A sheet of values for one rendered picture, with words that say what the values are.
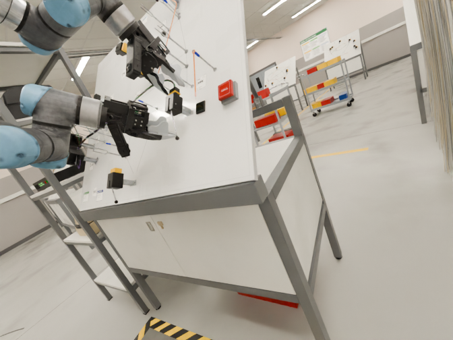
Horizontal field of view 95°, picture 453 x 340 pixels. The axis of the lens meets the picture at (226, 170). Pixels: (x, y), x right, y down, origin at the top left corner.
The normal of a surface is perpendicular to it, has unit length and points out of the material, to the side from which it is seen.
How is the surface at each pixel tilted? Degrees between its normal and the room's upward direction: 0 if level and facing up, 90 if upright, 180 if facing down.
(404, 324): 0
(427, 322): 0
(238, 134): 54
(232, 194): 90
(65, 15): 118
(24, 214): 90
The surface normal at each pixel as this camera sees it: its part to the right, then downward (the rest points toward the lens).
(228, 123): -0.60, -0.17
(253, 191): -0.46, 0.44
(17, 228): 0.72, -0.11
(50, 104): 0.51, 0.18
